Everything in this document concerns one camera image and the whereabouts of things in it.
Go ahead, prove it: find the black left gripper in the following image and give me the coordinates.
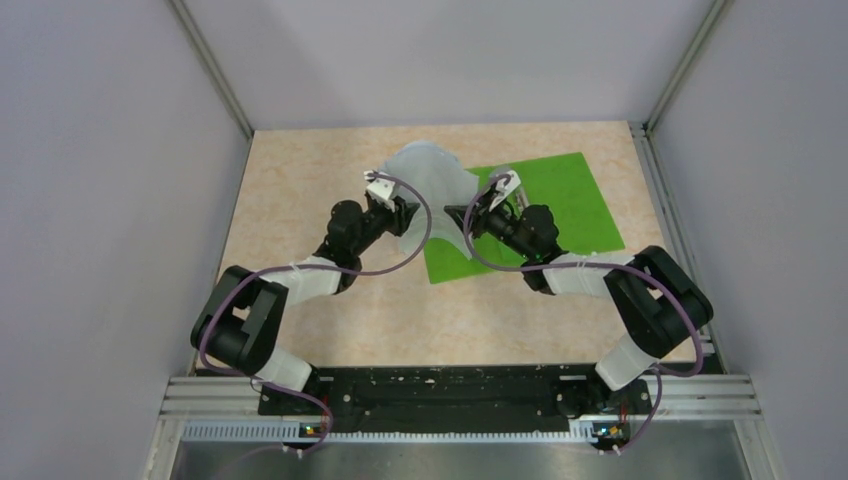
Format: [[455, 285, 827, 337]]
[[352, 194, 420, 256]]

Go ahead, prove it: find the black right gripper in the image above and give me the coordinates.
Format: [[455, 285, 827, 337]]
[[446, 186, 535, 260]]

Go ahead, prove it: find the white printed paper sheet front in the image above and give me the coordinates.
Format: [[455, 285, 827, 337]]
[[379, 140, 479, 259]]

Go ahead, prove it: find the chrome folder clip mechanism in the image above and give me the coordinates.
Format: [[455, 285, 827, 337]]
[[514, 187, 530, 212]]

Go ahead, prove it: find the green plastic clip folder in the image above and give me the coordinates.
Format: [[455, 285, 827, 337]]
[[421, 152, 627, 285]]

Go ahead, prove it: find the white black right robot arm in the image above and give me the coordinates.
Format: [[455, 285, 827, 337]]
[[444, 201, 714, 412]]

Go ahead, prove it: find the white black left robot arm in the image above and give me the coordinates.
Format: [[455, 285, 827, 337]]
[[190, 197, 432, 414]]

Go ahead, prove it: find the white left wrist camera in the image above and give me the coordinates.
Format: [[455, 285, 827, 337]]
[[364, 170, 399, 212]]

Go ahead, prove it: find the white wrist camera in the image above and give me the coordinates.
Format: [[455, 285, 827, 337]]
[[477, 169, 522, 212], [364, 170, 399, 212]]

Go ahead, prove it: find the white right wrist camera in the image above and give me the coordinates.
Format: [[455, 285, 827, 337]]
[[477, 169, 522, 212]]

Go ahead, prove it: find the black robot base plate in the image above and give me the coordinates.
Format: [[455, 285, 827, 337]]
[[252, 364, 655, 434]]

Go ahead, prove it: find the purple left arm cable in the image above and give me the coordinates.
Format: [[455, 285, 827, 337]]
[[198, 173, 433, 458]]

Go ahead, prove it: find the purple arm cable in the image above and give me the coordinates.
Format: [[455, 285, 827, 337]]
[[462, 173, 705, 457], [198, 173, 433, 458]]

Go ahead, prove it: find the aluminium corner post left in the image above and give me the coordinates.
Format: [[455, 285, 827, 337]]
[[164, 0, 255, 141]]

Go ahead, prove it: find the aluminium corner post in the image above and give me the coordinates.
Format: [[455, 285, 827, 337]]
[[164, 0, 255, 141], [642, 0, 734, 136]]

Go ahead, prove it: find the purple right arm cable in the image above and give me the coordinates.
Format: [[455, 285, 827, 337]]
[[462, 173, 705, 457]]

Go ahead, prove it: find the aluminium corner post right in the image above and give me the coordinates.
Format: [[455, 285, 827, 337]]
[[642, 0, 734, 136]]

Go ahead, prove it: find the aluminium frame rail front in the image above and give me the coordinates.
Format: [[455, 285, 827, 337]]
[[143, 370, 784, 479]]

